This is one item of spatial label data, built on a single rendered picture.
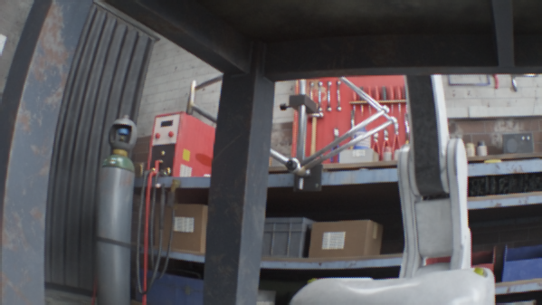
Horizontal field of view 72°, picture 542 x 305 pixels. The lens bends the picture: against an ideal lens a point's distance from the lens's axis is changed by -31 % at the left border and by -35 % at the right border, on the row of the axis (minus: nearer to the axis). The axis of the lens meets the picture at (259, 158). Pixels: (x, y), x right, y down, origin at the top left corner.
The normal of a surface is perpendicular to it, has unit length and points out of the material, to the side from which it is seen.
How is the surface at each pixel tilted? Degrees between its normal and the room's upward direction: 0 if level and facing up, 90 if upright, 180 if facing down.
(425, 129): 99
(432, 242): 123
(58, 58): 90
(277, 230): 90
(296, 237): 90
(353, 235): 89
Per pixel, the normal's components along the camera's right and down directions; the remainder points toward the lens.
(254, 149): 0.87, -0.04
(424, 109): -0.63, -0.09
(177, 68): -0.48, -0.25
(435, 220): -0.57, 0.32
